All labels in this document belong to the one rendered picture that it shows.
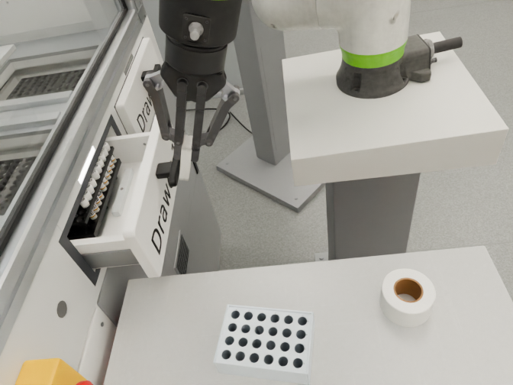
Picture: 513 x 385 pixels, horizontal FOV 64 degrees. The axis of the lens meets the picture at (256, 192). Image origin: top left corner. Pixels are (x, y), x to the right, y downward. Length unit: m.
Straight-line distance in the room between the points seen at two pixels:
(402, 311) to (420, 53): 0.51
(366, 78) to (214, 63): 0.41
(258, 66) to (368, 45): 0.85
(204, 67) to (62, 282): 0.34
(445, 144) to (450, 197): 1.07
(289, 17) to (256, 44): 0.76
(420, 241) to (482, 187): 0.39
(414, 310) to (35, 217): 0.50
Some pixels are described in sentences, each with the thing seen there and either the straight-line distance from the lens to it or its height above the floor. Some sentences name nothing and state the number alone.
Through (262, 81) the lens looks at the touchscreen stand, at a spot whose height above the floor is 0.49.
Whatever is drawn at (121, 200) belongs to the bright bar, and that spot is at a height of 0.85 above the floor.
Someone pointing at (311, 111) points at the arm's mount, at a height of 0.83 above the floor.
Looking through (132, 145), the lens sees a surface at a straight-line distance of 0.80.
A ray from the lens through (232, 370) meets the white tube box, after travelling 0.59.
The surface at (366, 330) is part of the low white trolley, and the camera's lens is 0.62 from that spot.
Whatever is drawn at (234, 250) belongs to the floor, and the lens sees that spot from 1.67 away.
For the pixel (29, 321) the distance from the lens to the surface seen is 0.56.
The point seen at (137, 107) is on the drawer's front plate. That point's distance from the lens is 0.88.
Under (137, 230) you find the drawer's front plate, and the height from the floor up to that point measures 0.92.
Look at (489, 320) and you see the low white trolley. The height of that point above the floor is 0.76.
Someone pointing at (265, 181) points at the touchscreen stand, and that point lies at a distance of 1.85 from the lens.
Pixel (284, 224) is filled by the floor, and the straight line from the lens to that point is 1.71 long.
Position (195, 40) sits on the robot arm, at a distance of 0.47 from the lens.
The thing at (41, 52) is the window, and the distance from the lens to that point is 0.69.
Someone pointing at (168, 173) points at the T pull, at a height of 0.91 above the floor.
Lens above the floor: 1.32
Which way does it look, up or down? 45 degrees down
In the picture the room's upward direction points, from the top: 12 degrees counter-clockwise
